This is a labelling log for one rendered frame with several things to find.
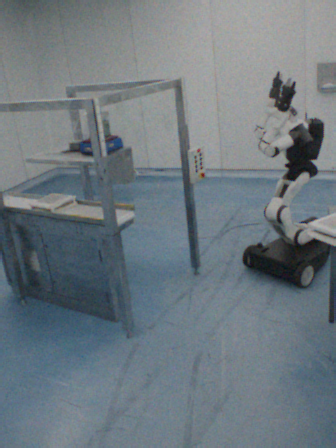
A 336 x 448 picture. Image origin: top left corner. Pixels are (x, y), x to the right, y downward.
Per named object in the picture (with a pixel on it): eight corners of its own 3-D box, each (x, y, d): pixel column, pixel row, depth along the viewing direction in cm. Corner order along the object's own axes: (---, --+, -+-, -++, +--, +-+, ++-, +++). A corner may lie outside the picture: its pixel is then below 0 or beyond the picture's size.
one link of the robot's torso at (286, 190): (267, 222, 363) (294, 175, 373) (285, 227, 350) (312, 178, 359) (259, 212, 354) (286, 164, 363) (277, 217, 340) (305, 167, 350)
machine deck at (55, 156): (132, 152, 302) (131, 146, 300) (95, 168, 273) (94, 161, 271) (65, 150, 335) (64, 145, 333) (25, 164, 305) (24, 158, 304)
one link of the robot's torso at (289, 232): (291, 230, 389) (268, 198, 359) (311, 236, 374) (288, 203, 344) (282, 245, 386) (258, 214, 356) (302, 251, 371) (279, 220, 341)
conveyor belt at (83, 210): (135, 218, 315) (134, 211, 313) (112, 232, 295) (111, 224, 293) (8, 201, 386) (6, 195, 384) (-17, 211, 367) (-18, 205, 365)
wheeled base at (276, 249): (292, 242, 423) (292, 208, 411) (343, 257, 384) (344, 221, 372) (247, 267, 387) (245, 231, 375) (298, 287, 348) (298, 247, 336)
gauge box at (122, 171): (136, 180, 309) (132, 151, 302) (126, 184, 300) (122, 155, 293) (110, 178, 320) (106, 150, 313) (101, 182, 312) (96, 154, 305)
